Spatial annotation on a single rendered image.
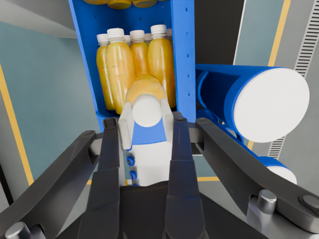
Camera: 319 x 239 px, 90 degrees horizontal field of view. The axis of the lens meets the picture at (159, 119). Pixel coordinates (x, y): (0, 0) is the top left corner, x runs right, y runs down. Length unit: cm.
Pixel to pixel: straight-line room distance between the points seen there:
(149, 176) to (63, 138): 129
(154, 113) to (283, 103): 58
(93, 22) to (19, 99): 152
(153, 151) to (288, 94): 56
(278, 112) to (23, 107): 195
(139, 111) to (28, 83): 172
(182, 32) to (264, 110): 44
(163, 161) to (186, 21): 58
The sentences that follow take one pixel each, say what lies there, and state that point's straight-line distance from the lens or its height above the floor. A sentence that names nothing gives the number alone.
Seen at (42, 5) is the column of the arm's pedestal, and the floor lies 69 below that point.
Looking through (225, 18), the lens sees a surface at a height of 15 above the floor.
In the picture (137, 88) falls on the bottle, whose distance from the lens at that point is 24.
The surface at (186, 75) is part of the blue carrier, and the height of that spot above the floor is 120.
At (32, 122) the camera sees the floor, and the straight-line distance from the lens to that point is 199.
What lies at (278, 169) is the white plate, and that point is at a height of 104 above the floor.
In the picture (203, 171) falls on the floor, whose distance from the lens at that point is 210.
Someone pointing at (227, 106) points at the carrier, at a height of 99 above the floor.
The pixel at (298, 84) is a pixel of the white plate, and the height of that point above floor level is 104.
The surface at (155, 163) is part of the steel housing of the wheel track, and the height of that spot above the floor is 93.
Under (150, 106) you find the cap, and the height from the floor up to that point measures 136.
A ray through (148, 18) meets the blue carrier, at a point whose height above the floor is 96.
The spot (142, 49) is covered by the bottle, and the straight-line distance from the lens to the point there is 46.
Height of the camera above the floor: 155
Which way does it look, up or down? 70 degrees down
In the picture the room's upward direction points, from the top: 167 degrees clockwise
